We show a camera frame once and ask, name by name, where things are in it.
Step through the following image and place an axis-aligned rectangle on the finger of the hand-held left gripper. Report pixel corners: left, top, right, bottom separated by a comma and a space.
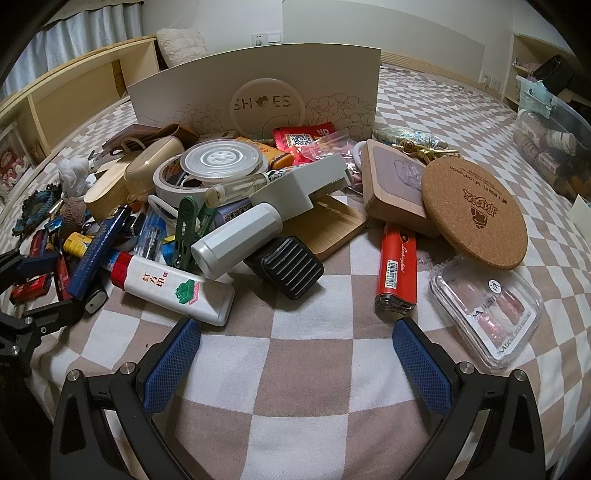
0, 251, 33, 289
21, 298, 93, 335

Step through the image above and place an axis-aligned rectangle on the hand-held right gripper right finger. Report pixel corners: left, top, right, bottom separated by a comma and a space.
392, 318, 548, 480

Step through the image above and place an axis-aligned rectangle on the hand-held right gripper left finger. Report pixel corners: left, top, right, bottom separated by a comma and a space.
50, 318, 201, 480

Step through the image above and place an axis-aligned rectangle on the pile of lighters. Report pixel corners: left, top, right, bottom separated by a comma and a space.
9, 203, 167, 315

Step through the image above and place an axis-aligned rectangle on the big red lighter with barcode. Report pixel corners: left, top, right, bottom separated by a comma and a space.
374, 223, 420, 315

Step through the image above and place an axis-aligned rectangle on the white shoe box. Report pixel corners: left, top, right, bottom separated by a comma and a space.
127, 42, 382, 144

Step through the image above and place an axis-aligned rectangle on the yellow tube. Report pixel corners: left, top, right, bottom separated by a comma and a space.
62, 232, 95, 259

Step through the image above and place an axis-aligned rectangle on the white bottle red cap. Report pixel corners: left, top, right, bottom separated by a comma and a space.
111, 251, 236, 328

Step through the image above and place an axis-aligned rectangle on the clear nail tip box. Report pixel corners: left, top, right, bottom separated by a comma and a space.
428, 254, 543, 372

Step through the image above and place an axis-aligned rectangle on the red dress doll in case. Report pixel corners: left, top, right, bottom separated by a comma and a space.
0, 122, 38, 204

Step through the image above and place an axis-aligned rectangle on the white figurine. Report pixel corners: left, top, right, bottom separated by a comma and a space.
59, 156, 90, 195

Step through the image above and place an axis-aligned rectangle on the checkered bed sheet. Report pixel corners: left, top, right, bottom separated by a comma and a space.
0, 60, 591, 480

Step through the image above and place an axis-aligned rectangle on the green clip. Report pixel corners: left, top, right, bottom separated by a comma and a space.
172, 196, 215, 271

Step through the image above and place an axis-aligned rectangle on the white octagonal bottle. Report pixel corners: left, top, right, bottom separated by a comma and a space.
190, 202, 283, 281

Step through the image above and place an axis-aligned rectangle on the black ribbed pad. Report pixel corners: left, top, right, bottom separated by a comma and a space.
243, 236, 325, 301

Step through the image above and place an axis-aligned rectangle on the round cork coaster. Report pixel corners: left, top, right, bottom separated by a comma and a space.
421, 158, 528, 271

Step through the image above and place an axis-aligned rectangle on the wooden phone stand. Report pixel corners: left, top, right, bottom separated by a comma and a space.
286, 196, 368, 260

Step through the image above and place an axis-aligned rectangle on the purple card box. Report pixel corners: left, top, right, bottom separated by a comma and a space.
102, 124, 160, 153

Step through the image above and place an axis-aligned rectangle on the wooden bedside shelf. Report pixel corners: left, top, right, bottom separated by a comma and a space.
0, 36, 160, 204

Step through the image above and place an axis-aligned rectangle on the beige oval case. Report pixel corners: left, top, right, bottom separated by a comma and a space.
124, 136, 185, 197

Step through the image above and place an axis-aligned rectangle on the square cork coaster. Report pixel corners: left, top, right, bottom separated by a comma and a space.
362, 138, 441, 238

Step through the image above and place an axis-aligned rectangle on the clear glass vial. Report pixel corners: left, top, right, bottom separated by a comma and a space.
204, 174, 269, 206

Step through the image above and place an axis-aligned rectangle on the brown leather item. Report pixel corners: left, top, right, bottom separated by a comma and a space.
139, 122, 199, 151

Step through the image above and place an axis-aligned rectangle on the clear round plastic lid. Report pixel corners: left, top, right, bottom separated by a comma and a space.
179, 138, 265, 178

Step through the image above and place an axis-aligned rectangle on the white plastic holder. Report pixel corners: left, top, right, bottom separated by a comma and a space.
249, 153, 352, 220

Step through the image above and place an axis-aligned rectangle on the orange sachet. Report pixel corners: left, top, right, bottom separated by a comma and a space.
235, 136, 294, 169

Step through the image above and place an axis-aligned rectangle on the green white packet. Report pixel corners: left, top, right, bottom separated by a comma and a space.
373, 127, 450, 151

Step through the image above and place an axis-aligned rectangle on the bag of pink beads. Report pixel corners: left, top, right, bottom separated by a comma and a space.
291, 129, 365, 185

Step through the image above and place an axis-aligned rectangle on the grey curtain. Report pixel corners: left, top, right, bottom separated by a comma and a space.
0, 0, 144, 100

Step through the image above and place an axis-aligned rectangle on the clear plastic storage bin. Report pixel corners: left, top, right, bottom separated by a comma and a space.
515, 76, 591, 204

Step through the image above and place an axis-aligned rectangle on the red sachet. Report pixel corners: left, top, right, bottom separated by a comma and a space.
272, 122, 335, 151

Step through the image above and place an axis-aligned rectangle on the white fluffy pillow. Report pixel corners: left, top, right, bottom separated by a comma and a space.
156, 28, 208, 70

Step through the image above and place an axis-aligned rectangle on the light blue mask pack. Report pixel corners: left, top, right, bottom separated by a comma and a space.
517, 76, 555, 112

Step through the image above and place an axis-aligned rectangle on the pile of pink clothes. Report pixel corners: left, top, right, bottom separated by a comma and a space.
512, 55, 550, 77

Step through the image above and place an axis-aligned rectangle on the black bag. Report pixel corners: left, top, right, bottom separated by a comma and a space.
538, 54, 585, 97

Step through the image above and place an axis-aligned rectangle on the wooden wardrobe shelf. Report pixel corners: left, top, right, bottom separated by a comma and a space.
503, 32, 591, 112

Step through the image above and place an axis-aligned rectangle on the white headboard panel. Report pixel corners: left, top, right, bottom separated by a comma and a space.
281, 0, 485, 58

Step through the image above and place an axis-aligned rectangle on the teal crocheted pouch with cord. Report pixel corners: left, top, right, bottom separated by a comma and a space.
13, 182, 63, 236

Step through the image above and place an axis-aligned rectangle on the gold keychain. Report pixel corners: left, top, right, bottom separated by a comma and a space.
392, 138, 462, 162

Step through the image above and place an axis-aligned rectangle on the wooden bed rail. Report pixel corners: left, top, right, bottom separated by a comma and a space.
379, 51, 504, 100

